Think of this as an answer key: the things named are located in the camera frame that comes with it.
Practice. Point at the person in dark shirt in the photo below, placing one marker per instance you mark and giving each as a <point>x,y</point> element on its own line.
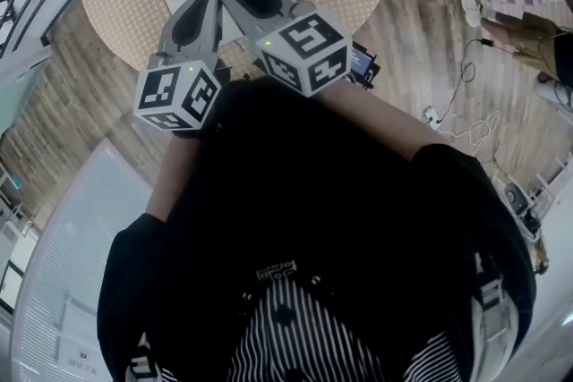
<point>313,192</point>

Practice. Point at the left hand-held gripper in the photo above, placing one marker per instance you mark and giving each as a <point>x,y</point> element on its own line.
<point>156,89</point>

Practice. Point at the person's right forearm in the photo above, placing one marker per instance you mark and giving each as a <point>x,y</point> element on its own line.
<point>389,116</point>

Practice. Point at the white power strip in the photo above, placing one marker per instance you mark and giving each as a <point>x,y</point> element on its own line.
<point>432,117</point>

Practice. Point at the person's left forearm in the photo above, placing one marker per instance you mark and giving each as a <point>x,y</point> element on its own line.
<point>179,174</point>

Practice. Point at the small blue screen device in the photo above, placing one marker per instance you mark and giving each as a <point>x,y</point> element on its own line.
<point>360,58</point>

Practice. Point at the teal glass panel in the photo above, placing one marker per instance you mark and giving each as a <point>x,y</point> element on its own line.
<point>18,94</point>

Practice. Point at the white paper label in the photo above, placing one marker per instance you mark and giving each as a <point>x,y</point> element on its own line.
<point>82,360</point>

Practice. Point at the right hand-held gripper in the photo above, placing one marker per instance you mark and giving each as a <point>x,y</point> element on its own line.
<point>313,40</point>

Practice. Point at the grey round device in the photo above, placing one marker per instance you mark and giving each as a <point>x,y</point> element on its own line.
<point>548,91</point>

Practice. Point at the black white striped shirt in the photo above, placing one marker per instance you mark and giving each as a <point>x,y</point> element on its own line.
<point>304,340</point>

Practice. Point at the white ribbed panel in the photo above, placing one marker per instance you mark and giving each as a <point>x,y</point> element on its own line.
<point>89,237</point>

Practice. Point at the grey device on floor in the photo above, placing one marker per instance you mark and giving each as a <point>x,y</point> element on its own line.
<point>517,199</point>

